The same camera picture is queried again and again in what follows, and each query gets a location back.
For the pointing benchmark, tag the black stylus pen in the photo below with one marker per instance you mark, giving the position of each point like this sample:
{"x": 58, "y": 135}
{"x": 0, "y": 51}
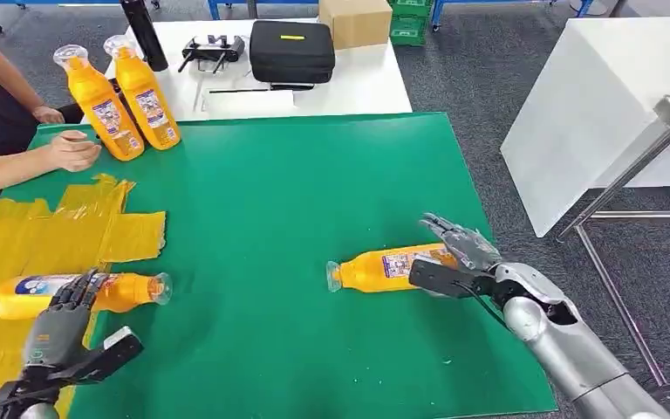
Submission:
{"x": 291, "y": 87}

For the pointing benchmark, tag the black cylinder flask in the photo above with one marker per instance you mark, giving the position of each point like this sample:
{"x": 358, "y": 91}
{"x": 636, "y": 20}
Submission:
{"x": 144, "y": 35}

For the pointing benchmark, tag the yellow plastic sheet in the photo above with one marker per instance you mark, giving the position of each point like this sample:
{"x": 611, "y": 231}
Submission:
{"x": 17, "y": 243}

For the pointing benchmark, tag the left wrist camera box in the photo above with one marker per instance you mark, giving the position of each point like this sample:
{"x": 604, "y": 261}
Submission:
{"x": 106, "y": 353}

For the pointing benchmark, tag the person's left hand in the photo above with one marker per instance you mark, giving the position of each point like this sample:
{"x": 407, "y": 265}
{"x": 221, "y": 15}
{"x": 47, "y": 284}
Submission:
{"x": 49, "y": 114}

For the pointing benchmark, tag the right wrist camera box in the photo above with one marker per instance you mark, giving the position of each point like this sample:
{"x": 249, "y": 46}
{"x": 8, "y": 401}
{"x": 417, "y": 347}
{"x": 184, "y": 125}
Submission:
{"x": 439, "y": 280}

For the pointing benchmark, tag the person's right hand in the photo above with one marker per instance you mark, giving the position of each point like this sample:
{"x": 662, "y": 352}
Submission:
{"x": 75, "y": 151}

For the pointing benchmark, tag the black carrying case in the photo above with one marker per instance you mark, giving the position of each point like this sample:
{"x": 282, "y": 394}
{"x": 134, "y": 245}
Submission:
{"x": 291, "y": 58}

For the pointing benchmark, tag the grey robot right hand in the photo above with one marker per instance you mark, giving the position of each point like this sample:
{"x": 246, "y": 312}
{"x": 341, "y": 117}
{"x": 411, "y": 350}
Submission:
{"x": 471, "y": 248}

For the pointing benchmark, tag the white panel table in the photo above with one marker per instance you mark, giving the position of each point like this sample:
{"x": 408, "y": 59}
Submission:
{"x": 578, "y": 115}

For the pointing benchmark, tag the brown cardboard box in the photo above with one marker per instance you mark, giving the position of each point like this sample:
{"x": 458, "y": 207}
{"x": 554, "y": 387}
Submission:
{"x": 355, "y": 23}

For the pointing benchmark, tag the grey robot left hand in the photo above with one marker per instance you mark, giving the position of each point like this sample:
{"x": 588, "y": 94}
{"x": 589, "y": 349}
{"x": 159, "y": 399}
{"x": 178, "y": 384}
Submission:
{"x": 57, "y": 335}

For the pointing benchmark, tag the black remote controller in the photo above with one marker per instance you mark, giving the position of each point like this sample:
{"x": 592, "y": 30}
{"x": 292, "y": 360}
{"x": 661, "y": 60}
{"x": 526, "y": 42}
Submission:
{"x": 213, "y": 51}

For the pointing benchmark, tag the green table mat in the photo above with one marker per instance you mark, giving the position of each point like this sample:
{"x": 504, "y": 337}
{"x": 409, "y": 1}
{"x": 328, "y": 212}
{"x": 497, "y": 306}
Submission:
{"x": 289, "y": 191}

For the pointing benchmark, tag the green plastic crate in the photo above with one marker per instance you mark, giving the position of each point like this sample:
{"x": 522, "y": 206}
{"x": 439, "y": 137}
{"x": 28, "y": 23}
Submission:
{"x": 410, "y": 26}

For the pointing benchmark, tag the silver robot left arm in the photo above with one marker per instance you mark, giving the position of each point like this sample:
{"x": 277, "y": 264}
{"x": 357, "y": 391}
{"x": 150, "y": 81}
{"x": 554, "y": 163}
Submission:
{"x": 23, "y": 405}

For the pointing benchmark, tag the orange drink bottle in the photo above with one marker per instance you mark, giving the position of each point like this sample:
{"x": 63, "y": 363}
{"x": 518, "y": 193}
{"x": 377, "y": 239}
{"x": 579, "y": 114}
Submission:
{"x": 104, "y": 115}
{"x": 127, "y": 292}
{"x": 369, "y": 272}
{"x": 150, "y": 104}

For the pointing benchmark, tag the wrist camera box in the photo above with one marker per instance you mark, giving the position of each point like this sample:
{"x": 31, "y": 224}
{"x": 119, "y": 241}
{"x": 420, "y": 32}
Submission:
{"x": 439, "y": 280}
{"x": 106, "y": 353}

